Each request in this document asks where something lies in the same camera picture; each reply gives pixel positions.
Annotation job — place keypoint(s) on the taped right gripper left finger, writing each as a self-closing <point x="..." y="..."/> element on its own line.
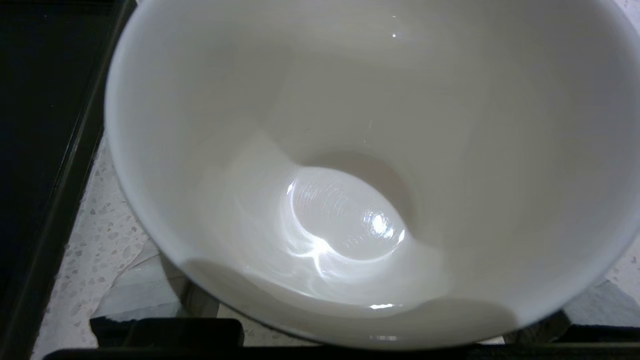
<point x="140" y="300"/>

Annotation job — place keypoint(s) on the black mug with white inside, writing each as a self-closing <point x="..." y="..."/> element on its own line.
<point x="350" y="125"/>

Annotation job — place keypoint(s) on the black rectangular serving tray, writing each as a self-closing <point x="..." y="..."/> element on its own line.
<point x="35" y="125"/>

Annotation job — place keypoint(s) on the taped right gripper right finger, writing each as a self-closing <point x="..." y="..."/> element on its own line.
<point x="605" y="315"/>

